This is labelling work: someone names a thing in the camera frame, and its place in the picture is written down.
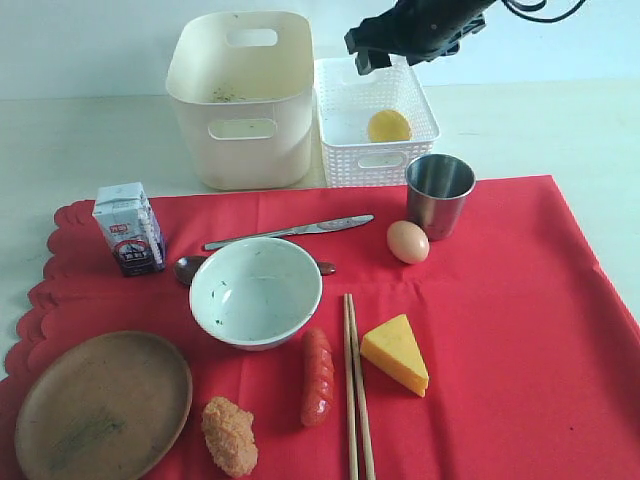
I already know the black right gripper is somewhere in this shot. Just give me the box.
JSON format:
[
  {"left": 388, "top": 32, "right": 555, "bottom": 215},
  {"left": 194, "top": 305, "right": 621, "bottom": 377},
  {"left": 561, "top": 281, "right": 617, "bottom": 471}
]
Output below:
[{"left": 344, "top": 0, "right": 488, "bottom": 76}]

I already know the yellow lemon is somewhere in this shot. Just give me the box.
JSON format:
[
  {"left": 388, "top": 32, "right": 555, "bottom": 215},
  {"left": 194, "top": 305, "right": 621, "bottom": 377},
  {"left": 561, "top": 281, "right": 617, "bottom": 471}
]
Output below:
[{"left": 367, "top": 109, "right": 412, "bottom": 143}]

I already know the brown egg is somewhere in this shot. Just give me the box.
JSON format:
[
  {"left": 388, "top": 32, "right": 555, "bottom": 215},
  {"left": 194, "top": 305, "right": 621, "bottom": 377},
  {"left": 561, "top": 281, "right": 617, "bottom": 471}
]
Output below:
[{"left": 386, "top": 220, "right": 430, "bottom": 265}]

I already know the yellow cheese wedge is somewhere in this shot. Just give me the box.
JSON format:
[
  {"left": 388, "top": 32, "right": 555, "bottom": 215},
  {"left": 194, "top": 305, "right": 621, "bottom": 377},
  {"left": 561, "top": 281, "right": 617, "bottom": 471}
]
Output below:
[{"left": 360, "top": 314, "right": 429, "bottom": 398}]

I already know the fried chicken nugget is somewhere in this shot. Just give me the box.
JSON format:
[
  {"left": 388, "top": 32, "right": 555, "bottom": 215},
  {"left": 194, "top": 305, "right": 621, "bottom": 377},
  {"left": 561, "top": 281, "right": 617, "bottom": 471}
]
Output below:
[{"left": 201, "top": 396, "right": 258, "bottom": 478}]

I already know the white woven plastic basket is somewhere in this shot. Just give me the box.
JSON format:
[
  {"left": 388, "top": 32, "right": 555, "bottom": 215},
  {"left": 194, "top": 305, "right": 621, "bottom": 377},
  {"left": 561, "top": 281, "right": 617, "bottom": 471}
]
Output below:
[{"left": 314, "top": 57, "right": 440, "bottom": 187}]

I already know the large cream plastic bin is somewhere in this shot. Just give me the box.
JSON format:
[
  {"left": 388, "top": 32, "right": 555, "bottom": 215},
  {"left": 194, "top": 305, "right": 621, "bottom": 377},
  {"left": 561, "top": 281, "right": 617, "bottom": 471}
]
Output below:
[{"left": 166, "top": 11, "right": 314, "bottom": 190}]

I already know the stainless steel cup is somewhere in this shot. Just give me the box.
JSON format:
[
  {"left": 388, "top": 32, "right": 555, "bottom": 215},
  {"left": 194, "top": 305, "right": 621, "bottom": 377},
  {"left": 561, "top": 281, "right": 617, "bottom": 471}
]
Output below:
[{"left": 405, "top": 153, "right": 476, "bottom": 241}]

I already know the silver table knife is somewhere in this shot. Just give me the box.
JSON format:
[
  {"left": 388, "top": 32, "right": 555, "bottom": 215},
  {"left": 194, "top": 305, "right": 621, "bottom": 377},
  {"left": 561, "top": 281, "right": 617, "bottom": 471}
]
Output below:
[{"left": 202, "top": 214, "right": 374, "bottom": 251}]

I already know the white ceramic bowl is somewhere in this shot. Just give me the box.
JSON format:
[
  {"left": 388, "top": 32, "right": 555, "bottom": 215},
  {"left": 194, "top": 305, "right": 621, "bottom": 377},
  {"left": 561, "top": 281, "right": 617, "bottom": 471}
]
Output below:
[{"left": 189, "top": 238, "right": 323, "bottom": 351}]

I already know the dark wooden spoon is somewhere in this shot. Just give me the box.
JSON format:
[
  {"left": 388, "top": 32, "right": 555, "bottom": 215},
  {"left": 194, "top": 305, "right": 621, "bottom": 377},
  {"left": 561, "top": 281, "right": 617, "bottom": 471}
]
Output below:
[{"left": 173, "top": 255, "right": 336, "bottom": 287}]

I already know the small milk carton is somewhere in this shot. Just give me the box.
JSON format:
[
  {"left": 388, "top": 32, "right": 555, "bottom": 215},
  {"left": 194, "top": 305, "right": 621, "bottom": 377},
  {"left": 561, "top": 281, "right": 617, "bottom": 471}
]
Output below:
[{"left": 92, "top": 182, "right": 167, "bottom": 277}]

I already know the red sausage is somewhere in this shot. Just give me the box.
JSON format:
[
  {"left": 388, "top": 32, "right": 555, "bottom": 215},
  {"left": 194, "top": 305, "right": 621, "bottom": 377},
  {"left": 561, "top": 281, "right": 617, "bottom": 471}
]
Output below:
[{"left": 300, "top": 328, "right": 334, "bottom": 427}]

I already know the red tablecloth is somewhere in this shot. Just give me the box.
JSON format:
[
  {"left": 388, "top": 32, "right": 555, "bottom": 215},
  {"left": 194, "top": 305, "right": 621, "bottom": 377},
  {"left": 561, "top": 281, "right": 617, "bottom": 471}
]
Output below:
[{"left": 1, "top": 176, "right": 639, "bottom": 479}]

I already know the right wooden chopstick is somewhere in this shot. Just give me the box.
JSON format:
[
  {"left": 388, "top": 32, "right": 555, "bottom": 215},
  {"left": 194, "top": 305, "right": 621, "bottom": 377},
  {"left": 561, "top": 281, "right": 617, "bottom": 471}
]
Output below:
[{"left": 345, "top": 293, "right": 376, "bottom": 480}]

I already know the brown wooden plate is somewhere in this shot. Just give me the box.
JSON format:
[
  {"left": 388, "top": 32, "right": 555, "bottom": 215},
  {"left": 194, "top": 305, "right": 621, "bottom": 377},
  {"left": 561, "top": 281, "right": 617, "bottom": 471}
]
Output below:
[{"left": 14, "top": 331, "right": 192, "bottom": 479}]

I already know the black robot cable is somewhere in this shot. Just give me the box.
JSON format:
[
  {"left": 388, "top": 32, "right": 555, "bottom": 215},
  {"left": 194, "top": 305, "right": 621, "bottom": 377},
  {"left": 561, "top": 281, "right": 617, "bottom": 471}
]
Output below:
[{"left": 499, "top": 0, "right": 589, "bottom": 24}]

